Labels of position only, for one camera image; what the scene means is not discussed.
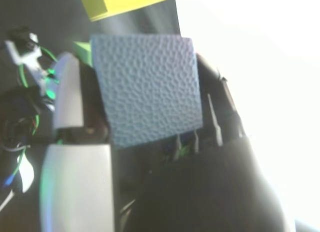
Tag blue foam block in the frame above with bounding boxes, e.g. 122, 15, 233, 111
89, 34, 204, 149

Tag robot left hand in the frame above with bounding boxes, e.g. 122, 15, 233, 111
39, 52, 296, 232

